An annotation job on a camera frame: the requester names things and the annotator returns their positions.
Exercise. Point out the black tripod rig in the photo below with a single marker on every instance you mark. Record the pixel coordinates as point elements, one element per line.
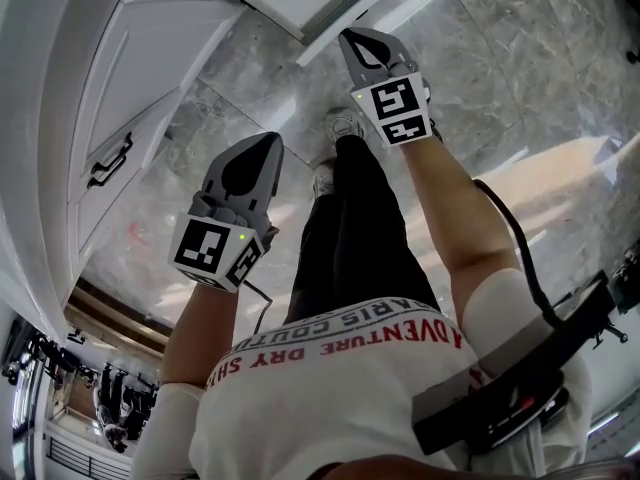
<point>607,333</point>

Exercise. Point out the white printed T-shirt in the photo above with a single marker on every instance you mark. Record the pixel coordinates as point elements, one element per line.
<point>325,408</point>

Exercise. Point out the white sneaker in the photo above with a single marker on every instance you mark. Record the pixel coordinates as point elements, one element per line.
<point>345,123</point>
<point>322,180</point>

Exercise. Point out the person's left forearm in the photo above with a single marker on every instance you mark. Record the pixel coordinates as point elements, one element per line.
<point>200,333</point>

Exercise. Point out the wooden door threshold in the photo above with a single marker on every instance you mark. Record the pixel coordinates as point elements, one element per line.
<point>115,318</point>

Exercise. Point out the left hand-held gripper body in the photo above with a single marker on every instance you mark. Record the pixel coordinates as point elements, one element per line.
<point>210,253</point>

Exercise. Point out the white cabinet door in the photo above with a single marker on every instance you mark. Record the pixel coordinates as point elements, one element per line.
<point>165,48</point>
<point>92,208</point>

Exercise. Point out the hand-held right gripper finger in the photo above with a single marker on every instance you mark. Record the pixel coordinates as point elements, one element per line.
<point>350,63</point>
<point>395,50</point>

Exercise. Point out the black trousers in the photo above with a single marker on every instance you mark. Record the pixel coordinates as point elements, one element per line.
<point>360,243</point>

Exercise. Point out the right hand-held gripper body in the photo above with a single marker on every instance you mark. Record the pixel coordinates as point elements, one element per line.
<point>400,108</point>

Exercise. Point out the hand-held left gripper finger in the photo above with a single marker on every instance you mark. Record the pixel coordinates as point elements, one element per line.
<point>214,178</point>
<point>267,188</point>

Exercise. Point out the black equipment stand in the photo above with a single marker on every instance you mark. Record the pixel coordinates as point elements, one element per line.
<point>120,408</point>

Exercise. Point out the person's right forearm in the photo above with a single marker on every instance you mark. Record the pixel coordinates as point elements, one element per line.
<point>450,208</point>

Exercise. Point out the black waist pack device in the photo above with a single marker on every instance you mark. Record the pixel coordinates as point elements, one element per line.
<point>500,368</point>

